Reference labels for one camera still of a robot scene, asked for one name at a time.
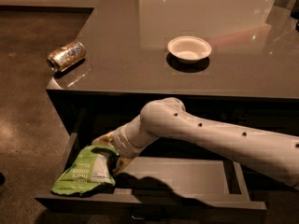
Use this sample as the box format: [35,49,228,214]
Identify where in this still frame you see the dark grey counter cabinet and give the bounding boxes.
[47,0,299,134]

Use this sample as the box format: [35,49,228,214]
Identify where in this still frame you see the open grey top drawer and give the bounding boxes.
[35,106,267,217]

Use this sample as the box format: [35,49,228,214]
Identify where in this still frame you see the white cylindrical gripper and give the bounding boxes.
[92,116,158,159]

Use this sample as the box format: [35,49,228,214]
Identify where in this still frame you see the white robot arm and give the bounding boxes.
[93,98,299,189]

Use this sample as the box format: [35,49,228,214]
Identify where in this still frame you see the white paper bowl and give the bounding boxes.
[167,36,212,63]

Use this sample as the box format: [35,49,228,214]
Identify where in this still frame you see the green rice chip bag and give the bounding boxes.
[51,145,119,196]

